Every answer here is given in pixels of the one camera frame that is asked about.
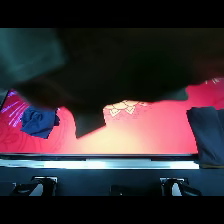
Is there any black garment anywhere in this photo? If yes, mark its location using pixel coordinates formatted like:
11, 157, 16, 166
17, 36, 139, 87
0, 28, 224, 139

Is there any blue garment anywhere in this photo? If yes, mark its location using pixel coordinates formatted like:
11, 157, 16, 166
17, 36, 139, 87
20, 105, 61, 140

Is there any dark grey garment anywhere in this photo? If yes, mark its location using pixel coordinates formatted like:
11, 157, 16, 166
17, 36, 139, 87
186, 106, 224, 167

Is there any silver frame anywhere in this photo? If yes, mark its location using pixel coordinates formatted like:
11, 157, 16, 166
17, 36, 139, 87
0, 158, 201, 197

